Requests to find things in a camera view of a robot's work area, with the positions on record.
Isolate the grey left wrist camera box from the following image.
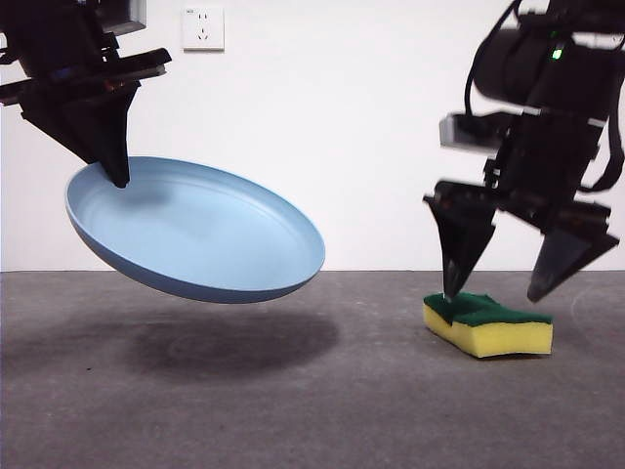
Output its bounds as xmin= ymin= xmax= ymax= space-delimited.
xmin=97 ymin=0 xmax=148 ymax=34

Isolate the white wall socket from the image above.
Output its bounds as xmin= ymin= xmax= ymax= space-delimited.
xmin=183 ymin=5 xmax=226 ymax=52

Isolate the yellow sponge with green pad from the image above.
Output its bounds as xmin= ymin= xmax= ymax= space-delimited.
xmin=422 ymin=291 xmax=556 ymax=361

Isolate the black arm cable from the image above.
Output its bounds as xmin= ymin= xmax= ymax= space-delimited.
xmin=462 ymin=0 xmax=526 ymax=118
xmin=578 ymin=114 xmax=625 ymax=194

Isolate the light blue round plate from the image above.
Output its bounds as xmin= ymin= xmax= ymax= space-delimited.
xmin=64 ymin=155 xmax=327 ymax=305

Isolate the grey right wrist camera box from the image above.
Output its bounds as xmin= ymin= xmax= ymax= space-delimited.
xmin=438 ymin=110 xmax=519 ymax=150

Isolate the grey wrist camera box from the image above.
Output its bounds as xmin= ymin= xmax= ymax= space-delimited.
xmin=438 ymin=110 xmax=519 ymax=150
xmin=97 ymin=0 xmax=148 ymax=34

